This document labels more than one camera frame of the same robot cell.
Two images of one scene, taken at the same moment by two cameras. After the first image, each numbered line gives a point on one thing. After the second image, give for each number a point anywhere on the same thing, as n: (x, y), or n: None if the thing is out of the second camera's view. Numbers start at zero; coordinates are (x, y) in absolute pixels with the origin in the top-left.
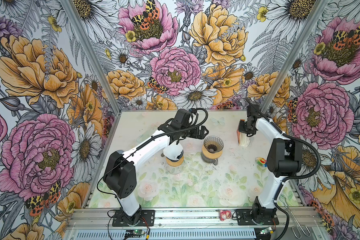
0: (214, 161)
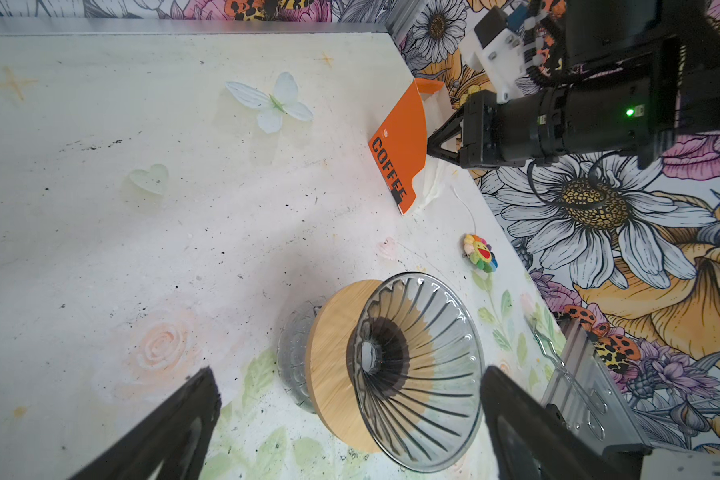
0: (291, 353)
